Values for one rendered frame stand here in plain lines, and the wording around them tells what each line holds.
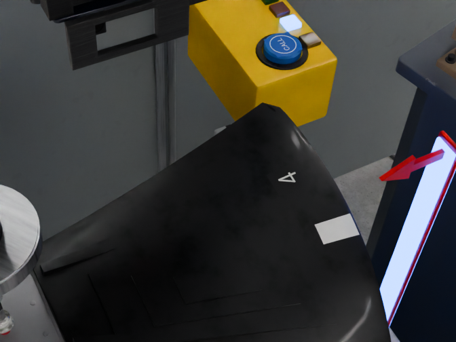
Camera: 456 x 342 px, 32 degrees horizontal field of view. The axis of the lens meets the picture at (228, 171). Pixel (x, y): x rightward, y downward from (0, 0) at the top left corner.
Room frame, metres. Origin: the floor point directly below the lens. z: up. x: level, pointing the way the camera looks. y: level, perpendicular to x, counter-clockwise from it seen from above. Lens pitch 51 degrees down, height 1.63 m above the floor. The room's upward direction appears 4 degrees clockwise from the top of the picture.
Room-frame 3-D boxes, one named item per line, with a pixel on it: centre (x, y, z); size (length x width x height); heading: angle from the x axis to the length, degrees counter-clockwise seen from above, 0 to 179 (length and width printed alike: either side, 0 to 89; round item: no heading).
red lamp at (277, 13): (0.69, -0.04, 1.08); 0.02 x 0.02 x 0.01; 31
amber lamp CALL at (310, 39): (0.65, -0.08, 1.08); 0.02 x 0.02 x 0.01; 31
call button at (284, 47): (0.63, -0.05, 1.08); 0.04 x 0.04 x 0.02
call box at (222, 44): (0.67, -0.02, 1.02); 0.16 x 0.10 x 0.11; 31
